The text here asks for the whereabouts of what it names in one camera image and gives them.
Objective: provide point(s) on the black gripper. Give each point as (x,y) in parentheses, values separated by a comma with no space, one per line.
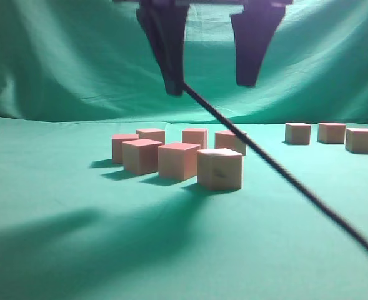
(164,23)

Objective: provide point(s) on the left-column wooden cube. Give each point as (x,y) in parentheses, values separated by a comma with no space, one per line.
(155,134)
(297,133)
(140,156)
(195,135)

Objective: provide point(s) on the white-topped marked wooden cube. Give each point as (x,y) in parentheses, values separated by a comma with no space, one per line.
(219,169)

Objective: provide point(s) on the right-column wooden cube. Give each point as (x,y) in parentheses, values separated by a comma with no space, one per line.
(117,140)
(357,140)
(331,133)

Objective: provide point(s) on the green cloth backdrop and cover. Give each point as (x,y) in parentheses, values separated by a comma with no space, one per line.
(73,225)

